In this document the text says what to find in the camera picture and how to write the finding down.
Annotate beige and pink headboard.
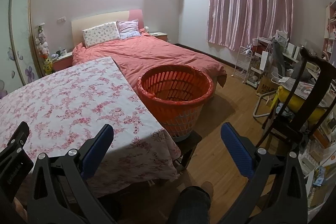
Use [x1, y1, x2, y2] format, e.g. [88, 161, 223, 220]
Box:
[71, 9, 144, 47]

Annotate hanging plush toys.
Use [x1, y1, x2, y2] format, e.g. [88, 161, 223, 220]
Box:
[35, 27, 50, 56]

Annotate person's leg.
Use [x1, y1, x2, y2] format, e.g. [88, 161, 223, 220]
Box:
[172, 186, 212, 224]

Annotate brown slipper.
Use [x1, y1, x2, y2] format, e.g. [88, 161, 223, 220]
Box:
[201, 181, 214, 201]

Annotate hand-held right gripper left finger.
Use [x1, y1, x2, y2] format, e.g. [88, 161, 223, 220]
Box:
[28, 124, 116, 224]

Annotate bed with pink duvet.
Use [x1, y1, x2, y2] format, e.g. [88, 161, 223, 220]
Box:
[72, 35, 227, 98]

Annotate pink striped pillow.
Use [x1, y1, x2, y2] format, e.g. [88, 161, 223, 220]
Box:
[116, 19, 141, 39]

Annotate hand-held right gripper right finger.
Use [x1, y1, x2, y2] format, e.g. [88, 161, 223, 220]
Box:
[218, 123, 309, 224]

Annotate pink nightstand with mugs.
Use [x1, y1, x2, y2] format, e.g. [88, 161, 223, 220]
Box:
[51, 52, 73, 72]

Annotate yellow plush toy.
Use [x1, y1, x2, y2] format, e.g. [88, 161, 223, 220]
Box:
[43, 57, 54, 76]

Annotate person's left hand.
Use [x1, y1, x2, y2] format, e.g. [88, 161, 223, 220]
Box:
[14, 198, 28, 223]

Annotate grey office chair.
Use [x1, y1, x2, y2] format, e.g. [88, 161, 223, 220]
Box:
[272, 39, 286, 72]

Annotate white storage box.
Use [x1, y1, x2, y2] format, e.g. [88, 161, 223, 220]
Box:
[299, 140, 336, 209]

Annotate white tube frame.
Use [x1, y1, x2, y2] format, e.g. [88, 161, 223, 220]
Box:
[253, 95, 273, 118]

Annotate white floral pillow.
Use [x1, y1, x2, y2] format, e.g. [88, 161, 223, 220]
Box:
[82, 22, 121, 48]

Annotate printed paper sheet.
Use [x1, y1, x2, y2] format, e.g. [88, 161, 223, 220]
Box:
[286, 81, 334, 106]

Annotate orange plastic laundry basket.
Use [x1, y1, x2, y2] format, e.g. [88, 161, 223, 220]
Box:
[136, 64, 214, 142]

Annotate white wire rack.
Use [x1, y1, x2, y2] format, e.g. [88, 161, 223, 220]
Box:
[234, 46, 253, 83]

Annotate dark wooden stool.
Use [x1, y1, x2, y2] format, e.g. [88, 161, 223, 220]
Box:
[176, 131, 202, 174]

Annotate dark wooden chair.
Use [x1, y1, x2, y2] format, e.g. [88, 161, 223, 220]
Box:
[256, 47, 336, 153]

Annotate wardrobe with flower doors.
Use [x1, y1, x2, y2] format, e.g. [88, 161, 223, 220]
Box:
[0, 0, 44, 100]

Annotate white paper bag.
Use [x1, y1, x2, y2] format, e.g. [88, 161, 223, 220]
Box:
[260, 51, 272, 72]

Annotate yellow cushion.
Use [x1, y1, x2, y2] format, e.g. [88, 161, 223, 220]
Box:
[278, 86, 328, 115]

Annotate pink curtain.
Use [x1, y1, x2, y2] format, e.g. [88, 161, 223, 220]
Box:
[207, 0, 294, 51]

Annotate white bookshelf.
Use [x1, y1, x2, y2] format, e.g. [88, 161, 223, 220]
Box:
[324, 0, 336, 56]

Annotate white trolley shelf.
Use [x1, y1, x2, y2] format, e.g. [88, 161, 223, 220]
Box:
[248, 37, 273, 89]

